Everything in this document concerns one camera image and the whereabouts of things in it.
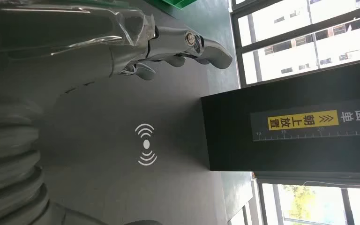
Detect green plastic basket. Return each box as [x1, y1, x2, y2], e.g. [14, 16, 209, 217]
[161, 0, 198, 9]

